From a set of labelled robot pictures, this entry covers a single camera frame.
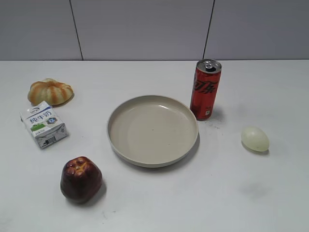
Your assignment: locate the white egg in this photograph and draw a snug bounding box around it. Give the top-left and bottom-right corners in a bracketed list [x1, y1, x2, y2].
[241, 126, 270, 152]

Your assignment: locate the beige round plate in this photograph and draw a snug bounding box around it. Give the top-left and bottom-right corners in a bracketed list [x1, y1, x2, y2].
[107, 95, 199, 168]

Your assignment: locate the red cola can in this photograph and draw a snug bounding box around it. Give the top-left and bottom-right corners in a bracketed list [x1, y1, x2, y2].
[190, 58, 222, 121]

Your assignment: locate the dark red apple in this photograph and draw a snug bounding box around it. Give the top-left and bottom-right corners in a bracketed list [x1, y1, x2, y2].
[60, 156, 103, 204]

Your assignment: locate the striped bread bun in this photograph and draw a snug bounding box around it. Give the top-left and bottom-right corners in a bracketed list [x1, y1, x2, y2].
[28, 78, 74, 106]

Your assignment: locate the white milk carton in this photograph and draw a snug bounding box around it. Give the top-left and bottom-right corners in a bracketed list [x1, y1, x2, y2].
[20, 101, 68, 149]

